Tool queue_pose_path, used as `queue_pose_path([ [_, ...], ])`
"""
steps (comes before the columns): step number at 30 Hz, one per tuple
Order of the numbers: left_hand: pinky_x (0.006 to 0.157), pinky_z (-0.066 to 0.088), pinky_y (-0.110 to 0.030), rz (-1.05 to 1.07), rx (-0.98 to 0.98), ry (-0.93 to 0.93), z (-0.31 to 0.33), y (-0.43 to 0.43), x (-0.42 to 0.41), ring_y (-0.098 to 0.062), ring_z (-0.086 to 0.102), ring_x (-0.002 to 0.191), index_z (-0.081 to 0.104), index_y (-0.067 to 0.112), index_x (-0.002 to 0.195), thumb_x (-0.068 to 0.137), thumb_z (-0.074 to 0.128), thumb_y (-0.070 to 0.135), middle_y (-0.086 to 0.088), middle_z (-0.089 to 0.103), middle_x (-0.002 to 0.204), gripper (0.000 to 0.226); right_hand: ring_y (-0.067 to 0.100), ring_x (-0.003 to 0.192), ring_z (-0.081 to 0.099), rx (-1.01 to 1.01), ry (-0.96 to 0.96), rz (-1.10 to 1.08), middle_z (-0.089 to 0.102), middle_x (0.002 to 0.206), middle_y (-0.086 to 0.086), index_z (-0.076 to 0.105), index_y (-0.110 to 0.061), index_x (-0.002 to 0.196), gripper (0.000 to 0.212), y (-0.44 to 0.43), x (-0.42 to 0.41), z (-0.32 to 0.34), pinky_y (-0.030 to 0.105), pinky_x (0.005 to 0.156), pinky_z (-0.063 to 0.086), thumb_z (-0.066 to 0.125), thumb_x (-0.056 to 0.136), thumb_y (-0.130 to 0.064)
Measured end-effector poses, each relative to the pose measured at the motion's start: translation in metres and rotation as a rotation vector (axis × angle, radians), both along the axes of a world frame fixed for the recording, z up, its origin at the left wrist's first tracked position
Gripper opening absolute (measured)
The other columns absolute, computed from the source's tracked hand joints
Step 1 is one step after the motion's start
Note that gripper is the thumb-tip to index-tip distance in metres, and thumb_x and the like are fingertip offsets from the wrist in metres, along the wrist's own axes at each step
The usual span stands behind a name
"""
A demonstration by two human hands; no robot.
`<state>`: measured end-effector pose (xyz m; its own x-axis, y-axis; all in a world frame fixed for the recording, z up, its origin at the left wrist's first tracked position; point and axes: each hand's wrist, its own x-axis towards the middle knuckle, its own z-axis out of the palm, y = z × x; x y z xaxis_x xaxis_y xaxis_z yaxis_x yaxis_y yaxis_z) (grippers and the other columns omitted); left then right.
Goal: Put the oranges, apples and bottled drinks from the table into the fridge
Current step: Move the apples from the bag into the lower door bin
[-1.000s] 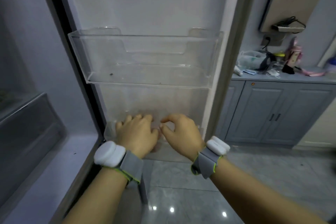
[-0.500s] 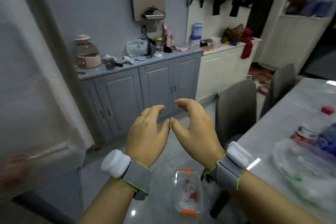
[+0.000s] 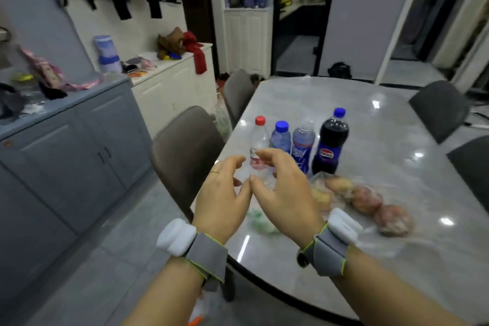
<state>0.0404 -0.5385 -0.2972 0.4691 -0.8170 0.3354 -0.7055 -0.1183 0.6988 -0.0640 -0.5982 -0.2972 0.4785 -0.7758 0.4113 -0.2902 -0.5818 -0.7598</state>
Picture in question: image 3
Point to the person's right hand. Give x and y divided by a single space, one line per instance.
292 203

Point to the person's left hand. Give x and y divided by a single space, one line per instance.
218 205

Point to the person's left thumb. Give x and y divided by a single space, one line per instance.
244 190

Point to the person's right thumb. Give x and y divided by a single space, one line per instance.
258 186

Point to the person's left forearm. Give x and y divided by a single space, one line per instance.
164 295

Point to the person's right forearm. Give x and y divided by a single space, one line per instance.
386 295

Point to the clear bag with green contents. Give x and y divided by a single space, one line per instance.
261 222

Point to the red-capped clear water bottle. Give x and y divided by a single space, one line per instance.
259 138

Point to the small blue-capped water bottle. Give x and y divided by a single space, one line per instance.
281 138

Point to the blue-labelled water bottle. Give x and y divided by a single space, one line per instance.
303 146

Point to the red-yellow apple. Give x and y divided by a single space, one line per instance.
366 200
321 199
339 185
394 220

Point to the translucent plastic bag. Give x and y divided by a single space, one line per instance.
222 119

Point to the brown dining chair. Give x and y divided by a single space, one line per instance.
183 146
237 92

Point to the white wrist tracker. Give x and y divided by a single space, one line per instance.
344 224
175 237

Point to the dark cola bottle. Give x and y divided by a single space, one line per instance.
330 142

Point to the clear plastic bag of apples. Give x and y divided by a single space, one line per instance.
366 230

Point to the white sideboard cabinet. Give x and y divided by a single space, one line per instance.
172 92

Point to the orange object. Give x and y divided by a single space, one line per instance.
195 320

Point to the black bag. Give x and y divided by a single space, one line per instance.
339 70

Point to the white tall cabinet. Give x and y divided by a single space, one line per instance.
247 41

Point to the red cloth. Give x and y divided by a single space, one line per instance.
195 52

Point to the brown plush toy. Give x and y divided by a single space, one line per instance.
171 43

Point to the grey sideboard cabinet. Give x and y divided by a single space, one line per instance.
68 169

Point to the blue and white jar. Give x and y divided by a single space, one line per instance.
107 54

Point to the dark grey dining chair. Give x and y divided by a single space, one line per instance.
439 110
472 169

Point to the white door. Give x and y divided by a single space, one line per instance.
363 16

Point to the pink patterned cloth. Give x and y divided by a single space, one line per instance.
49 71

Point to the clear jar with yellow lid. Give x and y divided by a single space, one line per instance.
27 87

